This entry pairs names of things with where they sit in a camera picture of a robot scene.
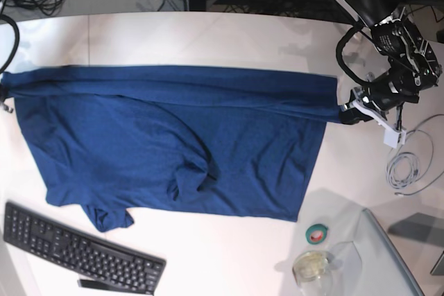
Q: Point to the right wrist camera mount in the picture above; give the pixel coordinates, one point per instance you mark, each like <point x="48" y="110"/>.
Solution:
<point x="6" y="108"/>

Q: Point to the clear tape dispenser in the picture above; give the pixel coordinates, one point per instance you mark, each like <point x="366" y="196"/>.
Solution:
<point x="311" y="271"/>

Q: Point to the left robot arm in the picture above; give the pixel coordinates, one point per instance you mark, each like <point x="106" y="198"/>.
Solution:
<point x="413" y="64"/>

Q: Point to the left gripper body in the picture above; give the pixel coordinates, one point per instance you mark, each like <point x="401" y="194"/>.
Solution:
<point x="389" y="91"/>

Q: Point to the dark blue t-shirt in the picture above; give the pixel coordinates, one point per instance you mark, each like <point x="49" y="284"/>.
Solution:
<point x="206" y="140"/>

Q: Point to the green tape roll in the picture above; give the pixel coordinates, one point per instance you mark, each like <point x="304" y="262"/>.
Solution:
<point x="316" y="234"/>

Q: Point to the black computer keyboard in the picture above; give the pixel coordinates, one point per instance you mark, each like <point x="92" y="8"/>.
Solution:
<point x="106" y="265"/>

